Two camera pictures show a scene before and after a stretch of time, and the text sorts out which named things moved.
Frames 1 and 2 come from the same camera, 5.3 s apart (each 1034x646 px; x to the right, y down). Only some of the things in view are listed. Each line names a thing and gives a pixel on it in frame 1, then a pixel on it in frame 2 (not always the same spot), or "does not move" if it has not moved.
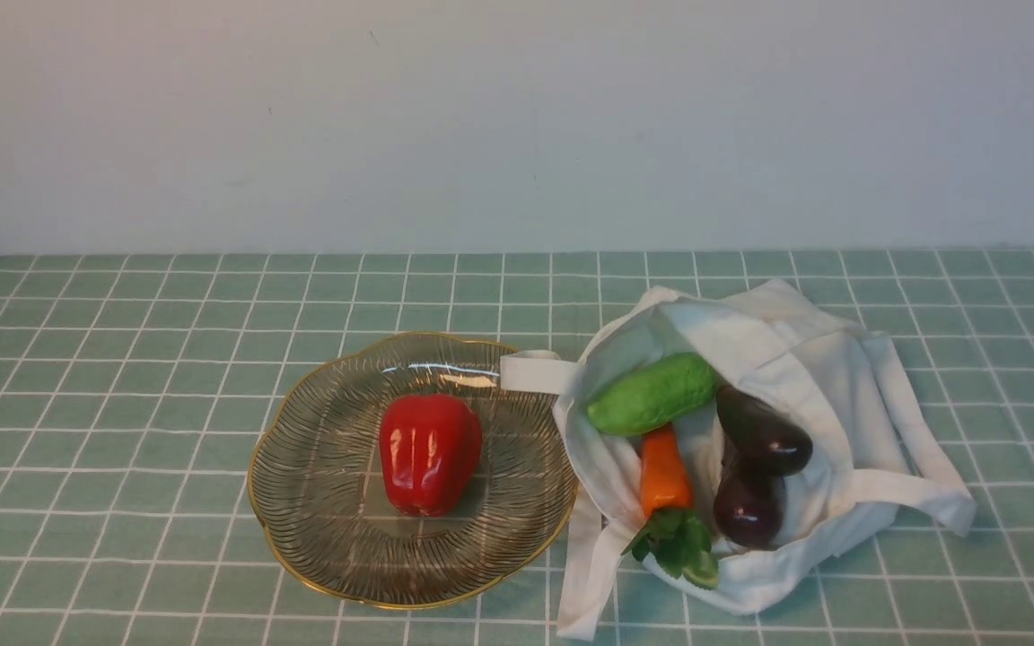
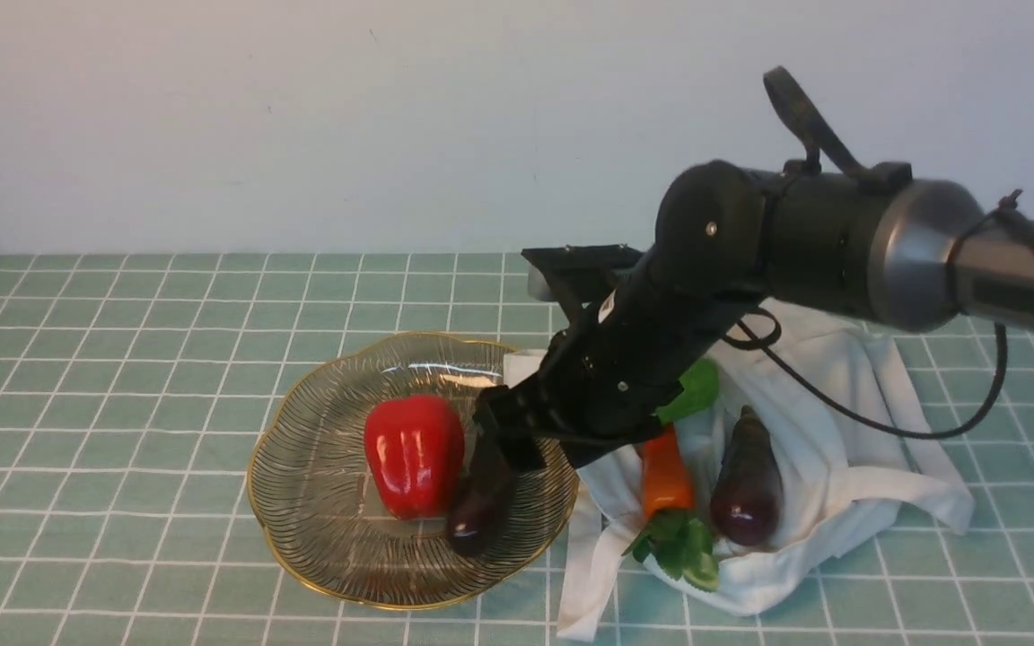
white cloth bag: (869, 454) does not move
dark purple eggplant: (749, 505) does not move
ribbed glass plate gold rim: (316, 478) does not move
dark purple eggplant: (759, 438) to (478, 519)
